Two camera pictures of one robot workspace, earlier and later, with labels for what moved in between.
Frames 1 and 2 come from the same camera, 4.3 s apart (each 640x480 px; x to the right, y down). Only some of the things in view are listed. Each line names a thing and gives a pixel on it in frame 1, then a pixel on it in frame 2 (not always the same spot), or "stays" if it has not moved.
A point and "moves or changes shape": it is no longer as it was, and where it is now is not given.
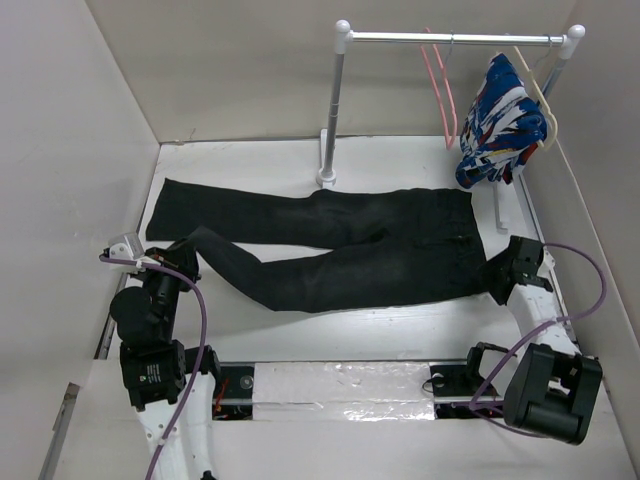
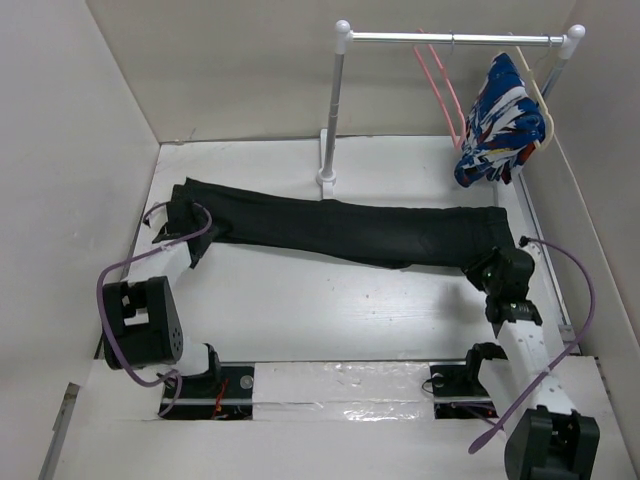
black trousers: [303, 248] moves or changes shape
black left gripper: [182, 259] → [204, 242]
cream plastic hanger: [543, 101] stays
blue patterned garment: [502, 129] stays
